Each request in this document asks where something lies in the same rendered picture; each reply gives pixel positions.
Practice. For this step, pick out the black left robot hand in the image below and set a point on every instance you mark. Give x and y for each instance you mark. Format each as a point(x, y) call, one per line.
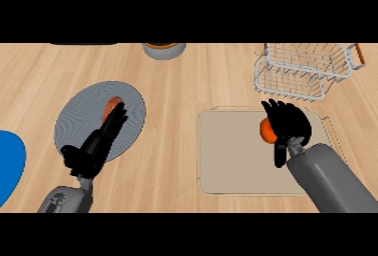
point(98, 143)

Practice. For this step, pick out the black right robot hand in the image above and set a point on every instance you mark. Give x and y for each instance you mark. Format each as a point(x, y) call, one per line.
point(290, 121)

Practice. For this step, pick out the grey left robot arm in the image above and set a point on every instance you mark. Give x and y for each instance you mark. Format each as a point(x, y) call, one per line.
point(68, 198)

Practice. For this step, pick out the orange squash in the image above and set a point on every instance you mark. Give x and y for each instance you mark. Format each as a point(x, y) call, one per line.
point(266, 131)

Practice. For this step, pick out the beige rectangular tray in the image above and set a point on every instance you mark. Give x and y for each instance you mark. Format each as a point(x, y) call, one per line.
point(237, 153)

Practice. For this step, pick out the grey round plate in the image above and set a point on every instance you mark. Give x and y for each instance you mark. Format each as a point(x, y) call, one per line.
point(82, 126)

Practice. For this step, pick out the orange sweet potato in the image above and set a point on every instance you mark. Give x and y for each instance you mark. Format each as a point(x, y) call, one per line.
point(111, 108)

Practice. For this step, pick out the blue round plate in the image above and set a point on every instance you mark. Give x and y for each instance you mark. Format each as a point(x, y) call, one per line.
point(9, 166)

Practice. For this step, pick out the grey pot with orange rim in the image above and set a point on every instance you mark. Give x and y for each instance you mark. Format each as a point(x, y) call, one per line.
point(164, 50)

